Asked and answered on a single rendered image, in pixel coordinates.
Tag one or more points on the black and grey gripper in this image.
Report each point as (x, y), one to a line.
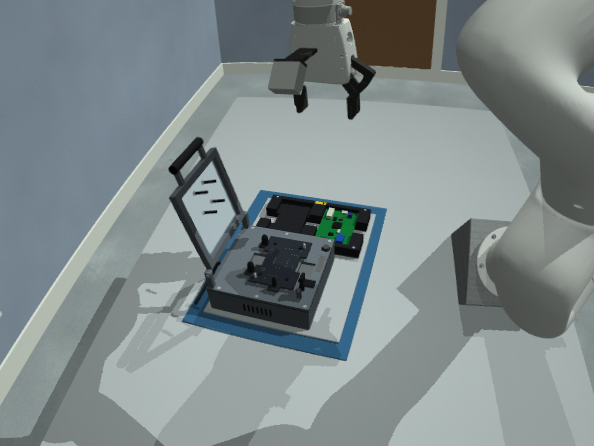
(333, 62)

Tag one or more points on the green circuit board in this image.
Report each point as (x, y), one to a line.
(337, 225)

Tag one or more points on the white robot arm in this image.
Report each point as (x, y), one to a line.
(522, 59)

